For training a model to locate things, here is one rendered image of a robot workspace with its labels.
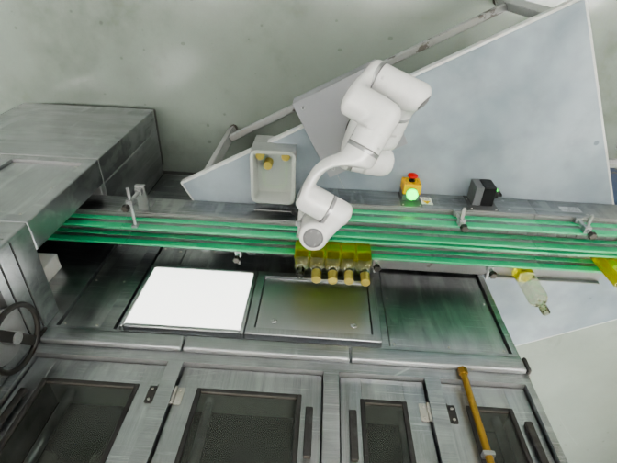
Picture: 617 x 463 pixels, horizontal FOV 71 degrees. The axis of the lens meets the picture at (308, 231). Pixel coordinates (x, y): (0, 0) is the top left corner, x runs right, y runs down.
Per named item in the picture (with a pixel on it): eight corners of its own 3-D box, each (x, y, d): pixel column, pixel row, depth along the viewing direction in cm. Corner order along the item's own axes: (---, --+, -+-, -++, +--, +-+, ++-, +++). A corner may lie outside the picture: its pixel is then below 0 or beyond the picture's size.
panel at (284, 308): (153, 269, 177) (118, 331, 148) (152, 264, 175) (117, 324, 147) (373, 283, 175) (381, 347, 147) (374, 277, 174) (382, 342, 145)
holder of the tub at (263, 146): (255, 203, 184) (252, 212, 177) (253, 141, 169) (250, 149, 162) (296, 205, 184) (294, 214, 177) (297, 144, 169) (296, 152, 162)
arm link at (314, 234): (322, 192, 103) (357, 211, 104) (323, 183, 113) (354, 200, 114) (293, 243, 107) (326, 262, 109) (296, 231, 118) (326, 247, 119)
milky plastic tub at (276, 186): (254, 192, 181) (251, 202, 173) (252, 141, 168) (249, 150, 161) (296, 195, 180) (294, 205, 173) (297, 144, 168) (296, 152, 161)
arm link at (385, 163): (383, 163, 148) (390, 184, 135) (346, 156, 147) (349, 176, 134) (391, 136, 143) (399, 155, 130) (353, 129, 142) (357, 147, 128)
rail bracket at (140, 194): (145, 204, 183) (123, 233, 164) (138, 168, 174) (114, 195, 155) (156, 205, 183) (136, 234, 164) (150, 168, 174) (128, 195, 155)
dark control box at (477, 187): (465, 195, 177) (471, 205, 170) (471, 177, 173) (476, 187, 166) (486, 196, 177) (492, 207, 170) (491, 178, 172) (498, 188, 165)
